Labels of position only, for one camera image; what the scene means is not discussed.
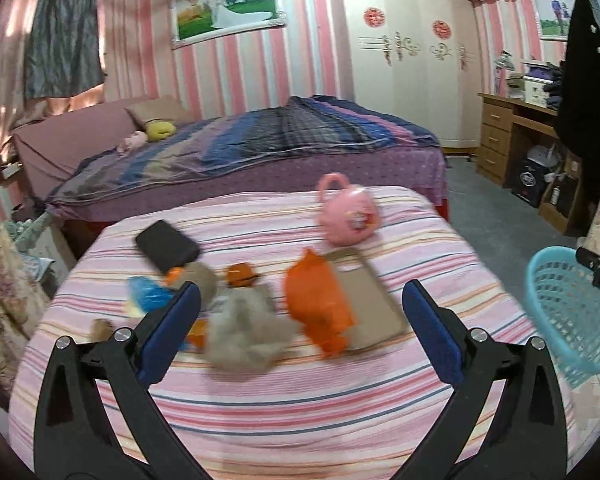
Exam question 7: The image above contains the brown paper ball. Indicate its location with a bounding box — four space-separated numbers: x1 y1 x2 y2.
91 318 114 342

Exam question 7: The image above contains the blue plastic bag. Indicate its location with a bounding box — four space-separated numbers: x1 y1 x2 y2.
128 276 175 314

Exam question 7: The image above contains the beige cloth pouch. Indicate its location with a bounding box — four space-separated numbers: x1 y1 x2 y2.
204 284 301 373

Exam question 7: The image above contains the orange plastic cup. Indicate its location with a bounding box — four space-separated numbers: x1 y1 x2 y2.
226 262 260 288

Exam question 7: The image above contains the orange plastic bag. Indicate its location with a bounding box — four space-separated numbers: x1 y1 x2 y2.
284 249 355 358

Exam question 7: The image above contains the light blue plastic laundry basket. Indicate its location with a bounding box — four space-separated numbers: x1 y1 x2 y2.
524 246 600 389

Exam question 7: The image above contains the black box under desk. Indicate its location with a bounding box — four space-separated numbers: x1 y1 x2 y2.
510 158 552 208

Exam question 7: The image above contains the floral curtain left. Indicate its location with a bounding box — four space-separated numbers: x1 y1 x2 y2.
0 220 50 408

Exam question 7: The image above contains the black hanging coat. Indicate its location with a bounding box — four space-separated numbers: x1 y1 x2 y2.
555 0 600 223

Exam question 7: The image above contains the wooden desk with drawers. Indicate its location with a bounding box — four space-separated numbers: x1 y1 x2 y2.
477 93 584 235

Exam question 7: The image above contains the white box on desk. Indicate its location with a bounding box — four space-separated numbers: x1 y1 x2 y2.
522 75 552 107

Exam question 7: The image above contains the brown phone case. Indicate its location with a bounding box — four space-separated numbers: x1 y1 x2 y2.
324 247 408 352

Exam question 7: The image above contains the black wallet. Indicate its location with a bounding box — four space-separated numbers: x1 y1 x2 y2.
134 220 200 275

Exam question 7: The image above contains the desk lamp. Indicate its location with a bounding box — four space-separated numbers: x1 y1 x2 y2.
493 50 515 96

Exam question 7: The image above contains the pink cartoon mug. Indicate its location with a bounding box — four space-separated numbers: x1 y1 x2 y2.
316 172 381 247

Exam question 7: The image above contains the small framed photo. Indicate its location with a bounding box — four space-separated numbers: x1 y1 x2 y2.
533 0 574 41

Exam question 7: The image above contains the large bed with plaid blanket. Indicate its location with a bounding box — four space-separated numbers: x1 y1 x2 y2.
14 96 448 223

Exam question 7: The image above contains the white wardrobe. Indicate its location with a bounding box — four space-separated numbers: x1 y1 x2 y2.
343 0 482 152

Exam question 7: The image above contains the pink plush toy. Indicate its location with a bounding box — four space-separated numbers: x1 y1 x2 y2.
116 131 148 156

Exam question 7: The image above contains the yellow plush toy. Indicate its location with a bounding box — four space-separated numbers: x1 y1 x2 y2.
145 120 178 143

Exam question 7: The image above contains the brown pillow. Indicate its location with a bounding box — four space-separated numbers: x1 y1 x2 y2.
126 96 195 128

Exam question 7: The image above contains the dark grey window curtain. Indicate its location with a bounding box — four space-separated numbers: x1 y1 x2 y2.
24 0 104 100

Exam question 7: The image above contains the framed wedding photo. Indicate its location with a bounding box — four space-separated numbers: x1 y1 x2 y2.
170 0 287 49

